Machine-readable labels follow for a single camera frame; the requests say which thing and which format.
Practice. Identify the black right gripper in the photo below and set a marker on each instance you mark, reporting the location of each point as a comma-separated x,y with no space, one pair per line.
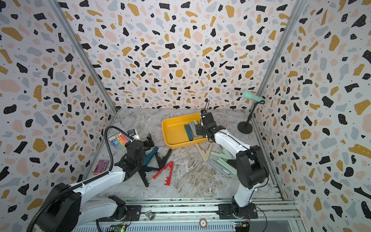
199,129

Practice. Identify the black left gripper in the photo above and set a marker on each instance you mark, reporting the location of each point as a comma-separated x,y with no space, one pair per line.
147,143

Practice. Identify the mint green pruning pliers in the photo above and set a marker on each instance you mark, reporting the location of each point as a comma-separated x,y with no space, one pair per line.
198,128

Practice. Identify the teal pliers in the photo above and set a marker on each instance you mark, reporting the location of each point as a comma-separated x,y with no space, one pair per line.
149,156
188,132

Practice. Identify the cream pruning pliers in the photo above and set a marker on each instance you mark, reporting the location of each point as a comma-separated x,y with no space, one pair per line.
204,154

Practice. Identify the yellow plastic storage box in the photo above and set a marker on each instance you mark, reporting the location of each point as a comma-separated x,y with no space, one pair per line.
174,132

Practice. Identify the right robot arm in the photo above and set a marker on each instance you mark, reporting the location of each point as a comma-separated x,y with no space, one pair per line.
251,166

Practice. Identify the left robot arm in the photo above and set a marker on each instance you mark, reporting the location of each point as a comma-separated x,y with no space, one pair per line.
69,206

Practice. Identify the red open pruning pliers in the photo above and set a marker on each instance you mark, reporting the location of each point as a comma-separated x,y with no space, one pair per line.
165,173

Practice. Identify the coloured marker pack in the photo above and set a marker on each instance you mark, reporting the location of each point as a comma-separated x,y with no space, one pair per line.
118,140

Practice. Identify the small pink card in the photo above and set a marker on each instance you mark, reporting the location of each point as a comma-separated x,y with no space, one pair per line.
101,166

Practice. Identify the black microphone stand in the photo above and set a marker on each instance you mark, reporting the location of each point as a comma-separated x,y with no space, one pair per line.
246,127

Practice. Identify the silver round knob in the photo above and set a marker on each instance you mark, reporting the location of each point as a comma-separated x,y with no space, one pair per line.
150,215

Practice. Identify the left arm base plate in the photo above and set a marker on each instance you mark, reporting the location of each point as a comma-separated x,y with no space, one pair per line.
124,214

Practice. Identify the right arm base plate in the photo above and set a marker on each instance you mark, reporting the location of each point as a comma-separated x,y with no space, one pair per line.
233,211

